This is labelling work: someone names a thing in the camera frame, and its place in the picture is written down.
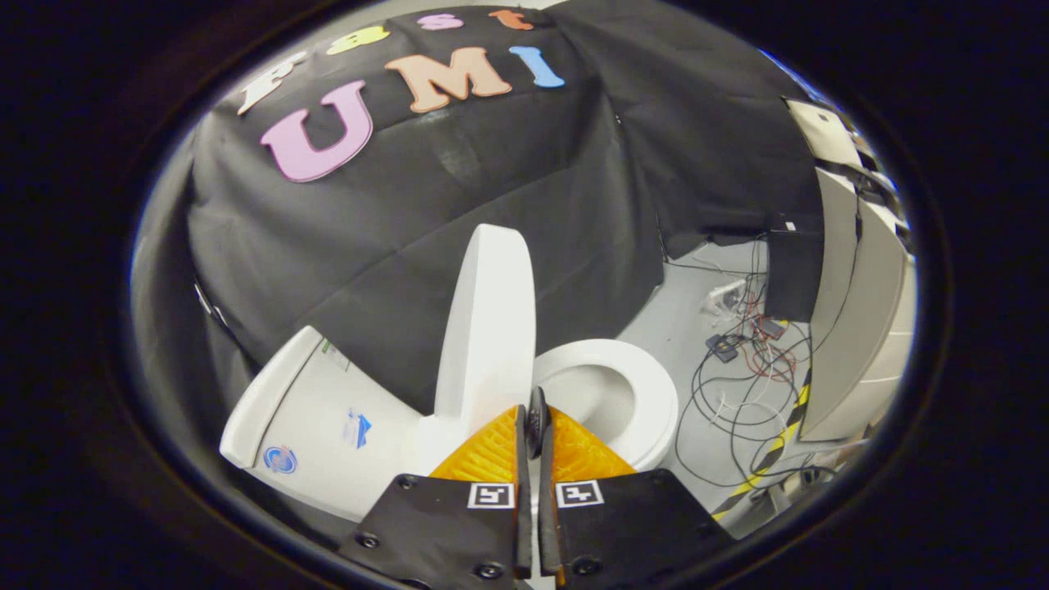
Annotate black backdrop cloth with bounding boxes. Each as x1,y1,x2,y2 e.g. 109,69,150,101
131,0,824,427

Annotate white toilet lid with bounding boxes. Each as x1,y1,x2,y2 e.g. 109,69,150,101
433,224,538,439

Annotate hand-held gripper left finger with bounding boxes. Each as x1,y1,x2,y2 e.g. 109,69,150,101
338,405,534,589

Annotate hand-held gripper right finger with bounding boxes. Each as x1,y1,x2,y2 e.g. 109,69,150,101
529,387,736,589

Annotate white power strip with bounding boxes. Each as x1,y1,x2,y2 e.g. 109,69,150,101
706,279,749,311

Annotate tangle of floor cables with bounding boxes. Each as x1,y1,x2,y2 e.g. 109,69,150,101
674,238,820,492

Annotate white toilet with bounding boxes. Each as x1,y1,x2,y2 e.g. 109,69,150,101
220,326,679,525

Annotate yellow black floor tape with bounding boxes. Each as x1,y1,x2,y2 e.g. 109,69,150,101
711,369,813,520

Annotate white toilet seat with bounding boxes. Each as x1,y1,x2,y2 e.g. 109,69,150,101
533,338,680,473

